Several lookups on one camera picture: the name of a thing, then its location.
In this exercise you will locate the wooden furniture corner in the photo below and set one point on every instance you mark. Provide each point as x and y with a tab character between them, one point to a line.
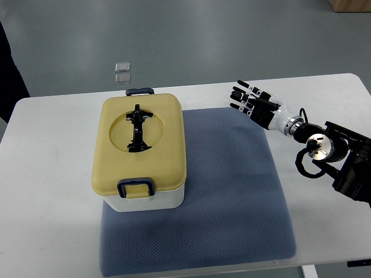
350	6

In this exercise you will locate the white table leg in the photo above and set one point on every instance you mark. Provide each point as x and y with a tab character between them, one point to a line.
309	271

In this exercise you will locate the white storage box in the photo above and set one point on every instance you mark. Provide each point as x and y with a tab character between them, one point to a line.
161	200

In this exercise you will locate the dark object left edge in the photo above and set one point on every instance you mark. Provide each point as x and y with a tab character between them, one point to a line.
13	88

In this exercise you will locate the yellow box lid black handle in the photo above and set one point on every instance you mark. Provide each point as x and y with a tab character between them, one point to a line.
140	147

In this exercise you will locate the upper silver floor plate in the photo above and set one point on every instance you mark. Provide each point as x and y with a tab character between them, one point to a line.
122	67

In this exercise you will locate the blue grey fabric mat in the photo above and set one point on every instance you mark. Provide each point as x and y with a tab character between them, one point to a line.
234	210

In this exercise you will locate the black table bracket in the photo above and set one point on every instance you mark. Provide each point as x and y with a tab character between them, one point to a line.
359	263

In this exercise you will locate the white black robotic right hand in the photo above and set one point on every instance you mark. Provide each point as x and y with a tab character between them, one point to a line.
264	109

